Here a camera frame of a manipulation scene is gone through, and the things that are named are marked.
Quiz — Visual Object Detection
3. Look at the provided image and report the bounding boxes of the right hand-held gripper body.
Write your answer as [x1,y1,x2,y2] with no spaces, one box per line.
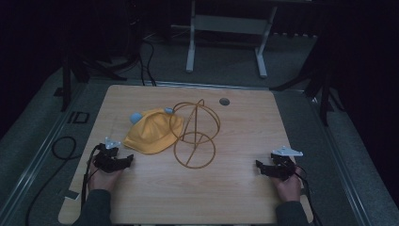
[264,145,304,182]

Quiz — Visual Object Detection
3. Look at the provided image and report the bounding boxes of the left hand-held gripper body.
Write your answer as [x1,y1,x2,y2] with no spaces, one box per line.
[93,137,129,174]

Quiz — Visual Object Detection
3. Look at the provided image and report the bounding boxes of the yellow hat with blue pompoms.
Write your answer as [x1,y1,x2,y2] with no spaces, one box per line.
[122,107,184,155]

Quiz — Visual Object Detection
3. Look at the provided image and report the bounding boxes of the gold wire hat stand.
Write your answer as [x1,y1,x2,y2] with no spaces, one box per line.
[168,99,221,170]

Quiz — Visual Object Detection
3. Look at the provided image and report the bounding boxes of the person's right hand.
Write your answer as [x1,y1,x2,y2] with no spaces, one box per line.
[270,165,304,203]

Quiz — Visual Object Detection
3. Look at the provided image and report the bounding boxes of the person's left hand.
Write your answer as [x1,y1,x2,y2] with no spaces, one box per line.
[88,161,124,193]

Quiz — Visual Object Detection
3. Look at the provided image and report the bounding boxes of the black tripod stand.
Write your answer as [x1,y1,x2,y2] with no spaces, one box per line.
[60,0,143,113]
[270,27,346,127]

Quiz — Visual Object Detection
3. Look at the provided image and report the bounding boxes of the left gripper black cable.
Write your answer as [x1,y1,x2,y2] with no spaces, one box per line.
[80,144,102,212]

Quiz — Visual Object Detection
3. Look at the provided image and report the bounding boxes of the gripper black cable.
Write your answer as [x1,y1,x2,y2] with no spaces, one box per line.
[294,164,325,226]
[80,144,102,212]

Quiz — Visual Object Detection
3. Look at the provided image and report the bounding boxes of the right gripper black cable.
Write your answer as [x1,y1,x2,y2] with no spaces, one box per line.
[294,164,325,226]

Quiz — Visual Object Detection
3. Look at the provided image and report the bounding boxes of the black floor cable loop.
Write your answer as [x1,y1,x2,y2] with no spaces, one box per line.
[24,136,83,226]

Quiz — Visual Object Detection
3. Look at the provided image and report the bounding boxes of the black hanging cables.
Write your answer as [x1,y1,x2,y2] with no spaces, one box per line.
[136,39,158,88]

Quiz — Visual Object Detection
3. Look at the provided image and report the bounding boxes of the white metal desk frame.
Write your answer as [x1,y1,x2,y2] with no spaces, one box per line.
[170,0,279,79]

